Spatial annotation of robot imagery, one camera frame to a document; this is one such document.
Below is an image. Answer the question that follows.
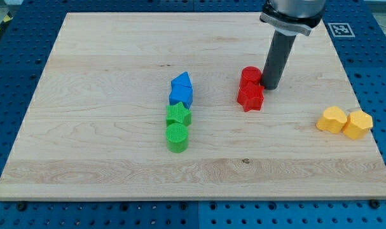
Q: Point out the green star block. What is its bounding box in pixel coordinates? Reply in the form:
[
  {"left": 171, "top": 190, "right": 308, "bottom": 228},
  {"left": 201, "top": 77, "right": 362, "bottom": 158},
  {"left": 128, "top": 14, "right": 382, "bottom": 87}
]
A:
[{"left": 166, "top": 102, "right": 191, "bottom": 127}]

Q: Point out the green cylinder block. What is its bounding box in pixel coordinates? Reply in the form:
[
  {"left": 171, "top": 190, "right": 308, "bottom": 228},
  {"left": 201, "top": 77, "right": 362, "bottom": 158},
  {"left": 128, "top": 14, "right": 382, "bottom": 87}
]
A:
[{"left": 165, "top": 123, "right": 188, "bottom": 153}]

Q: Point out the blue cube block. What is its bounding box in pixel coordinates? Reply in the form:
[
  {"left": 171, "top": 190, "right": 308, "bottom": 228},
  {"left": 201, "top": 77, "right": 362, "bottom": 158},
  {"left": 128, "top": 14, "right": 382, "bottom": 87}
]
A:
[{"left": 169, "top": 85, "right": 193, "bottom": 109}]

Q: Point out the blue triangle block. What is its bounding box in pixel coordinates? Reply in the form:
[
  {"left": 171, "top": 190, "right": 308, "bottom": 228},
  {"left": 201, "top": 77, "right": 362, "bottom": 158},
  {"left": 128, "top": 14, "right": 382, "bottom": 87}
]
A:
[{"left": 171, "top": 71, "right": 192, "bottom": 88}]

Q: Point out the red star block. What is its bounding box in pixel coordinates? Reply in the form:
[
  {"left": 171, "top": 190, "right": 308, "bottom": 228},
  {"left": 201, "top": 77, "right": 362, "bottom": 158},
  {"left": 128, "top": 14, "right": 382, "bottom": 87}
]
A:
[{"left": 237, "top": 83, "right": 265, "bottom": 112}]

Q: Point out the light wooden board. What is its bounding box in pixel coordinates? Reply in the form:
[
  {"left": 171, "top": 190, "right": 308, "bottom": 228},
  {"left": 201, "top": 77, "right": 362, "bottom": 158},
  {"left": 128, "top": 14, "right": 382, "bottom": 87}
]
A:
[{"left": 0, "top": 13, "right": 386, "bottom": 201}]

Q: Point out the red cylinder block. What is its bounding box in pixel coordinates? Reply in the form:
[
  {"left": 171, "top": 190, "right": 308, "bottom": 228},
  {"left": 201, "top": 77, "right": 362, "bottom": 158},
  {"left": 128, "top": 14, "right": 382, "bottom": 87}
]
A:
[{"left": 239, "top": 66, "right": 262, "bottom": 88}]

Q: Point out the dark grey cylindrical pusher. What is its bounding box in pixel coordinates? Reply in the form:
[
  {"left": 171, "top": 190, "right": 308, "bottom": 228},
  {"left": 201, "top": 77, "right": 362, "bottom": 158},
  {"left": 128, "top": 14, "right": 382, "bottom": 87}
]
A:
[{"left": 261, "top": 31, "right": 296, "bottom": 90}]

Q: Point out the yellow heart block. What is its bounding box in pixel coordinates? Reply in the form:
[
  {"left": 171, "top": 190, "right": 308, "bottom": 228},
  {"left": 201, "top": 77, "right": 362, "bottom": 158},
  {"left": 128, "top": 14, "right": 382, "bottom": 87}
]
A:
[{"left": 315, "top": 106, "right": 347, "bottom": 134}]

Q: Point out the yellow hexagon block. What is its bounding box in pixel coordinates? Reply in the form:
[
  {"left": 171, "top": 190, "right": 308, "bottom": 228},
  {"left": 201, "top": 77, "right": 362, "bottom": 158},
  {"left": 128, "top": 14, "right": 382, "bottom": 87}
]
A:
[{"left": 342, "top": 110, "right": 373, "bottom": 140}]

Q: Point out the white fiducial marker tag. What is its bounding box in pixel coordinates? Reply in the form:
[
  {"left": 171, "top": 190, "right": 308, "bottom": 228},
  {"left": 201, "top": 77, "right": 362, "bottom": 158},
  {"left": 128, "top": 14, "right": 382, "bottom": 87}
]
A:
[{"left": 328, "top": 22, "right": 355, "bottom": 38}]

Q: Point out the yellow black hazard tape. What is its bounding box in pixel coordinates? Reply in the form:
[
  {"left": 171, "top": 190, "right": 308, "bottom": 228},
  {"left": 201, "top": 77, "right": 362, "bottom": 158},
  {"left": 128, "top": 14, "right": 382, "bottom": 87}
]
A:
[{"left": 0, "top": 11, "right": 13, "bottom": 39}]

